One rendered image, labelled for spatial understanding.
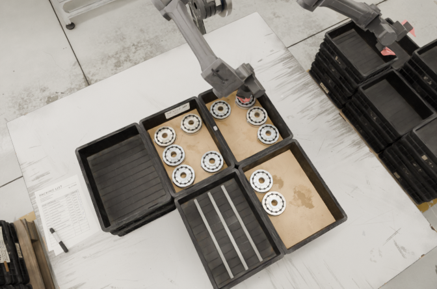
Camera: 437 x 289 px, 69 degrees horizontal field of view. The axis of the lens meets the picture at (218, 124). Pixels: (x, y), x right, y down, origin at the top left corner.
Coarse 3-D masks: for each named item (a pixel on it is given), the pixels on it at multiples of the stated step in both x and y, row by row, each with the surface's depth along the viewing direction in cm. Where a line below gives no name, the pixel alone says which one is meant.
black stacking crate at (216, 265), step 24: (216, 192) 143; (240, 192) 143; (192, 216) 139; (216, 216) 139; (240, 216) 139; (216, 240) 134; (240, 240) 134; (264, 240) 134; (216, 264) 131; (240, 264) 131
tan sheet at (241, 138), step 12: (228, 96) 163; (216, 120) 158; (228, 120) 158; (240, 120) 158; (228, 132) 155; (240, 132) 155; (252, 132) 155; (228, 144) 152; (240, 144) 152; (252, 144) 152; (240, 156) 150
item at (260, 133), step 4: (264, 124) 153; (268, 124) 153; (260, 128) 152; (264, 128) 152; (268, 128) 152; (272, 128) 152; (276, 128) 152; (260, 132) 152; (276, 132) 152; (260, 136) 151; (272, 136) 151; (276, 136) 151; (260, 140) 150; (264, 140) 150; (268, 140) 150; (272, 140) 150; (276, 140) 150
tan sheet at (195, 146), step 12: (180, 120) 158; (180, 132) 155; (204, 132) 155; (156, 144) 152; (180, 144) 152; (192, 144) 152; (204, 144) 152; (192, 156) 150; (168, 168) 147; (192, 168) 147
